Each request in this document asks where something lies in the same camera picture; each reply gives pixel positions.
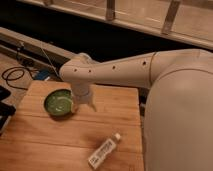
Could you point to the white labelled plastic bottle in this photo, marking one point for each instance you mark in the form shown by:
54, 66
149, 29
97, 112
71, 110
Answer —
101, 153

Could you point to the black device at left edge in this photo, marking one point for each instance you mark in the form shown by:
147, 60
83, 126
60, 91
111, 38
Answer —
6, 111

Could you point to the blue box on floor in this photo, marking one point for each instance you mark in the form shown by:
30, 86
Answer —
42, 75

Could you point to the grey metal floor rail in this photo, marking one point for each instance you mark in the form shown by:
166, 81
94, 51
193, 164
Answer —
44, 55

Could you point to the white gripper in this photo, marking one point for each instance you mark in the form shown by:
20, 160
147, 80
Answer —
82, 95

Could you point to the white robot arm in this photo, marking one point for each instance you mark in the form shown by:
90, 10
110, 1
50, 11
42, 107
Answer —
178, 122

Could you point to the green ceramic bowl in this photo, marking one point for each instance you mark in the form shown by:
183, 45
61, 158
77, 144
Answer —
59, 102

